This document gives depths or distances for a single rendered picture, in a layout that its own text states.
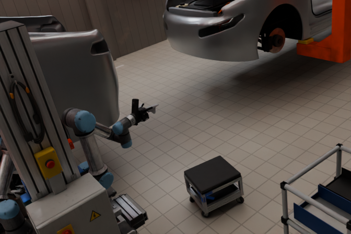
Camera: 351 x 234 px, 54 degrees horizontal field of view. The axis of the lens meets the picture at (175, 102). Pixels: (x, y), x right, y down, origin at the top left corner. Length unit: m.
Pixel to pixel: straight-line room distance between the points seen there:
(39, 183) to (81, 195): 0.21
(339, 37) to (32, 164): 3.74
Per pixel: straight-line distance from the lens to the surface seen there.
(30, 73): 1.63
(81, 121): 1.96
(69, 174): 1.85
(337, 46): 4.62
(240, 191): 3.19
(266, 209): 3.22
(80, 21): 7.57
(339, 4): 4.47
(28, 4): 7.25
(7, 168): 2.34
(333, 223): 2.04
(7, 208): 2.25
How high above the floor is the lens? 2.25
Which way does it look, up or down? 25 degrees down
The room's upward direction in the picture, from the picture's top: 11 degrees counter-clockwise
